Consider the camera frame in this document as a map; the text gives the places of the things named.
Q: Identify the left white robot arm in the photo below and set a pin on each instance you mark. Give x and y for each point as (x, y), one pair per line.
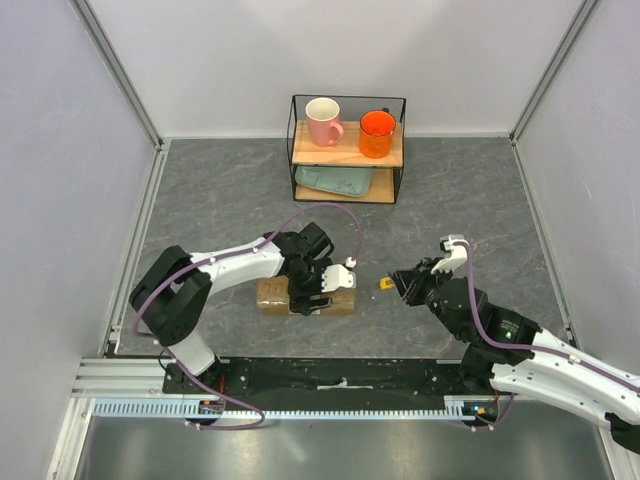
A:
(171, 296)

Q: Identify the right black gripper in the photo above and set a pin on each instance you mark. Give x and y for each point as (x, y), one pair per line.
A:
(410, 282)

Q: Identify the yellow utility knife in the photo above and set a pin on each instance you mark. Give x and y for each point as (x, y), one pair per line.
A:
(385, 283)

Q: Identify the brown cardboard express box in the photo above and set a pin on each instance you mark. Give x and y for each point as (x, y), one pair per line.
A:
(272, 299)

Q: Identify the slotted cable duct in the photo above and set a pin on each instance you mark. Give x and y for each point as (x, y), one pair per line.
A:
(198, 410)

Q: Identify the black wire wooden shelf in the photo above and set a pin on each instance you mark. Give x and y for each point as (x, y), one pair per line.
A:
(301, 151)

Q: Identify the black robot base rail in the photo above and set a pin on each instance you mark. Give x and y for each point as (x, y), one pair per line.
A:
(341, 384)

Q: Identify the pink ceramic mug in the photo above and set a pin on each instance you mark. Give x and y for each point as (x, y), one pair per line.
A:
(323, 121)

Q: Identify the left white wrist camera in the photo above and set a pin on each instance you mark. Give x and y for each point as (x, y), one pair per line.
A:
(339, 276)

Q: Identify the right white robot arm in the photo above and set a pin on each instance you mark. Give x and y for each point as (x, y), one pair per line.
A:
(511, 353)

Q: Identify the teal rectangular plate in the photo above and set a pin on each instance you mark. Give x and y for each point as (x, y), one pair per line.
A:
(346, 181)

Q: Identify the orange glass cup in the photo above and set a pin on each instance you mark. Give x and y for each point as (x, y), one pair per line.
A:
(377, 129)

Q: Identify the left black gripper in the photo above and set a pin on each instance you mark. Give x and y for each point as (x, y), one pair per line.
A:
(300, 300)

